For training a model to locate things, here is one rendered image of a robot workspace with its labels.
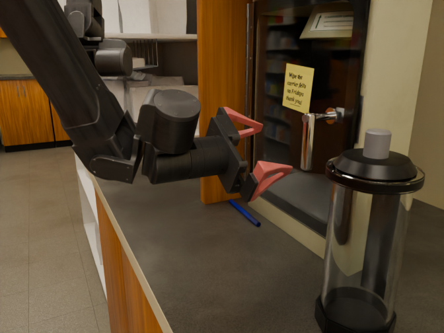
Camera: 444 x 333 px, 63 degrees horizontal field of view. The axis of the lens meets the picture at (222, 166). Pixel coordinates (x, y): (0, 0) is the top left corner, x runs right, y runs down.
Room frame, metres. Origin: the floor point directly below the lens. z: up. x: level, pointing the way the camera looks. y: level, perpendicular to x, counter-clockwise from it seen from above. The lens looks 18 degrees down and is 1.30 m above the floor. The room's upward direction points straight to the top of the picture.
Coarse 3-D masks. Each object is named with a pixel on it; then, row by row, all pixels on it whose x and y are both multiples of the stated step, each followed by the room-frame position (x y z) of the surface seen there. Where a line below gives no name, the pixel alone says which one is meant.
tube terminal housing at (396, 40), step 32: (384, 0) 0.53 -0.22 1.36; (416, 0) 0.56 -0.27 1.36; (384, 32) 0.53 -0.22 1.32; (416, 32) 0.56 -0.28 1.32; (384, 64) 0.54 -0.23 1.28; (416, 64) 0.57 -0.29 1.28; (384, 96) 0.54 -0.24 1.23; (416, 96) 0.57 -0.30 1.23; (384, 128) 0.55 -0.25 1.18; (288, 224) 0.67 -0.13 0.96; (320, 256) 0.58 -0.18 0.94
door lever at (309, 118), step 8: (312, 112) 0.55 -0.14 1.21; (328, 112) 0.56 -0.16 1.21; (304, 120) 0.54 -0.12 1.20; (312, 120) 0.54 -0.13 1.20; (320, 120) 0.55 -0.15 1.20; (328, 120) 0.57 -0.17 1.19; (304, 128) 0.55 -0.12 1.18; (312, 128) 0.54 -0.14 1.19; (304, 136) 0.54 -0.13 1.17; (312, 136) 0.54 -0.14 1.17; (304, 144) 0.54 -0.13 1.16; (312, 144) 0.54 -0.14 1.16; (304, 152) 0.54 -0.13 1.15; (312, 152) 0.54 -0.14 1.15; (304, 160) 0.54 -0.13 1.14; (312, 160) 0.54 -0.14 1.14; (304, 168) 0.54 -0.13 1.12
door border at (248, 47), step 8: (248, 24) 0.80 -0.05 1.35; (248, 32) 0.80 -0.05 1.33; (248, 40) 0.80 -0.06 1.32; (248, 48) 0.80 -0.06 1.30; (248, 56) 0.80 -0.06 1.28; (248, 64) 0.80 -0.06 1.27; (248, 72) 0.80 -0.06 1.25; (248, 80) 0.80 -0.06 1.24; (248, 88) 0.79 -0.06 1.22; (248, 96) 0.79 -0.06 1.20; (248, 104) 0.79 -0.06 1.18; (248, 112) 0.79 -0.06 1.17; (248, 128) 0.79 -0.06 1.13; (248, 136) 0.79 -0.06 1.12; (248, 144) 0.79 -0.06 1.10; (248, 152) 0.79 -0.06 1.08; (248, 160) 0.79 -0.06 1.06; (248, 168) 0.79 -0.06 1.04
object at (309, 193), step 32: (256, 0) 0.78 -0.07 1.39; (288, 0) 0.68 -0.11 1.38; (320, 0) 0.61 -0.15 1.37; (352, 0) 0.55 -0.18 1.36; (256, 32) 0.77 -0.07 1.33; (288, 32) 0.68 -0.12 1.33; (320, 32) 0.60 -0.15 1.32; (352, 32) 0.54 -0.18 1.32; (256, 64) 0.77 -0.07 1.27; (320, 64) 0.60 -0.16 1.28; (352, 64) 0.54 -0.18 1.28; (256, 96) 0.77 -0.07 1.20; (320, 96) 0.59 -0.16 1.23; (352, 96) 0.53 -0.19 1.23; (288, 128) 0.66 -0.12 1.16; (320, 128) 0.59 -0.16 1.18; (352, 128) 0.53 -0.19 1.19; (256, 160) 0.76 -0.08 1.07; (288, 160) 0.66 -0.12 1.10; (320, 160) 0.58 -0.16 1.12; (288, 192) 0.65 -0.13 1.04; (320, 192) 0.57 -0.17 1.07; (320, 224) 0.57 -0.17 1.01
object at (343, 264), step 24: (336, 168) 0.40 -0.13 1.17; (336, 192) 0.40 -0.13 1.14; (360, 192) 0.37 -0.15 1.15; (408, 192) 0.36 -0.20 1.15; (336, 216) 0.40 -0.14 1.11; (360, 216) 0.37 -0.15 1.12; (384, 216) 0.37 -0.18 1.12; (408, 216) 0.38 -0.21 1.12; (336, 240) 0.39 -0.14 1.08; (360, 240) 0.37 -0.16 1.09; (384, 240) 0.37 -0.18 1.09; (336, 264) 0.39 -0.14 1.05; (360, 264) 0.37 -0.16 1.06; (384, 264) 0.37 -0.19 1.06; (336, 288) 0.38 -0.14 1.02; (360, 288) 0.37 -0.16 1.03; (384, 288) 0.37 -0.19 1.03; (336, 312) 0.38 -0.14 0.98; (360, 312) 0.37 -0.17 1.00; (384, 312) 0.37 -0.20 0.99
